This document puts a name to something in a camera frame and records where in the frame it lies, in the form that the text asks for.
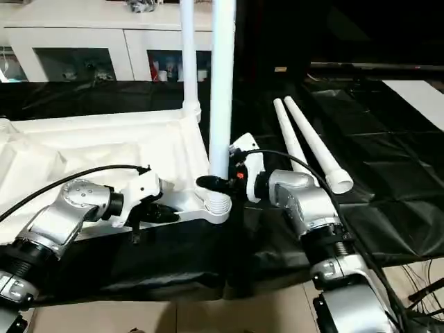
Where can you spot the white tapered table leg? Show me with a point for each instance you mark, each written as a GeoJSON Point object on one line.
{"type": "Point", "coordinates": [222, 86]}
{"type": "Point", "coordinates": [312, 138]}
{"type": "Point", "coordinates": [286, 132]}
{"type": "Point", "coordinates": [189, 52]}

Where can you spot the white plastic table top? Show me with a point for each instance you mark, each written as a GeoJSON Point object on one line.
{"type": "Point", "coordinates": [86, 138]}

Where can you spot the small white jar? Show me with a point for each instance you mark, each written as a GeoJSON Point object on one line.
{"type": "Point", "coordinates": [203, 75]}
{"type": "Point", "coordinates": [163, 76]}

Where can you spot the small tan object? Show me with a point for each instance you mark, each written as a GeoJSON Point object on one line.
{"type": "Point", "coordinates": [280, 69]}

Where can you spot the red bottle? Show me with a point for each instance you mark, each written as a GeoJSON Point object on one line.
{"type": "Point", "coordinates": [154, 71]}

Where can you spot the black work mat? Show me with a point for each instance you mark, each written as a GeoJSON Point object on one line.
{"type": "Point", "coordinates": [381, 173]}

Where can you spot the dark metal bar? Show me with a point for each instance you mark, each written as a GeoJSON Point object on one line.
{"type": "Point", "coordinates": [381, 66]}

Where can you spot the white sideboard cabinet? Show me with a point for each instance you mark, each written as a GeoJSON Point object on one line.
{"type": "Point", "coordinates": [86, 34]}

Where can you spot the dark bag of items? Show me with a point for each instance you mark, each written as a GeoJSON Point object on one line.
{"type": "Point", "coordinates": [142, 6]}

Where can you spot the white flat board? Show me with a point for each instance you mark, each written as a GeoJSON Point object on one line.
{"type": "Point", "coordinates": [416, 100]}

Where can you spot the teal white plastic object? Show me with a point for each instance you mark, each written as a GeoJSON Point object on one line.
{"type": "Point", "coordinates": [12, 69]}

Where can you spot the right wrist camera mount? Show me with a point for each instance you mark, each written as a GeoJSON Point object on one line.
{"type": "Point", "coordinates": [251, 163]}

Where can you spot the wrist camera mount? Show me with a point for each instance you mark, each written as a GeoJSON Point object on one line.
{"type": "Point", "coordinates": [142, 187]}
{"type": "Point", "coordinates": [251, 163]}

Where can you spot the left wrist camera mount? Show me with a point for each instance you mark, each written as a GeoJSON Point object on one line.
{"type": "Point", "coordinates": [142, 187]}

